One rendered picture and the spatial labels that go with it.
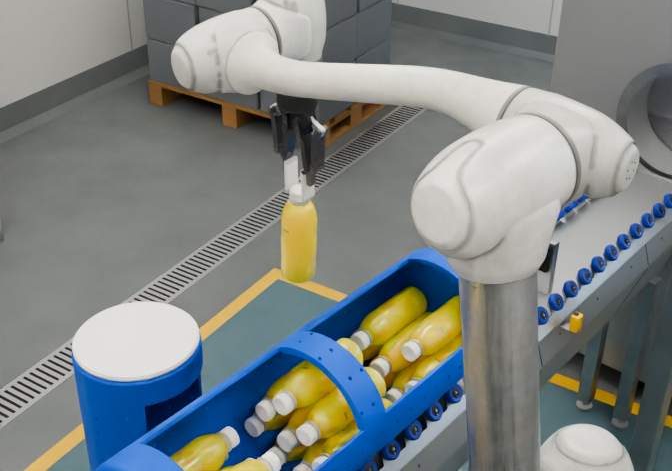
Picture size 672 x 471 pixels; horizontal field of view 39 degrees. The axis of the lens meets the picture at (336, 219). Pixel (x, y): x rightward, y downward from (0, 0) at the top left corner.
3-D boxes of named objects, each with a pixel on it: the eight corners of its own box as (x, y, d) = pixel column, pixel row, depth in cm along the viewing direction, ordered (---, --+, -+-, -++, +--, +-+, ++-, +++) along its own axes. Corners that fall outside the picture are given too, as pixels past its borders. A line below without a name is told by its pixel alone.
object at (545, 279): (552, 291, 248) (559, 241, 240) (544, 298, 245) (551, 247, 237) (518, 277, 253) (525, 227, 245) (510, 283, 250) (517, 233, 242)
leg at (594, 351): (595, 405, 347) (623, 261, 314) (587, 414, 343) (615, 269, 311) (580, 398, 350) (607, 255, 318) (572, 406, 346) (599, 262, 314)
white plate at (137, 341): (59, 379, 199) (60, 383, 200) (192, 377, 200) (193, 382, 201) (85, 301, 223) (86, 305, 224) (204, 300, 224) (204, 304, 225)
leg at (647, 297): (630, 423, 339) (664, 277, 307) (623, 432, 335) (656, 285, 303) (615, 416, 342) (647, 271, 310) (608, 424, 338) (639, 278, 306)
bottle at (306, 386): (367, 371, 188) (304, 422, 175) (341, 365, 192) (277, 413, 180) (360, 340, 185) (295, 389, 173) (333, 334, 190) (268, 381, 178)
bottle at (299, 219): (298, 257, 198) (299, 182, 187) (323, 272, 194) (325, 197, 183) (273, 272, 193) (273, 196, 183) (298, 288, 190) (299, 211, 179)
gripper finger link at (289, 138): (288, 117, 171) (283, 113, 171) (281, 163, 179) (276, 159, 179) (303, 109, 173) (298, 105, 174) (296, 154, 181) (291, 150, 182)
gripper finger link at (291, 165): (286, 162, 178) (283, 161, 179) (287, 192, 183) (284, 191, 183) (297, 156, 180) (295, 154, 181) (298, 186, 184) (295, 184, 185)
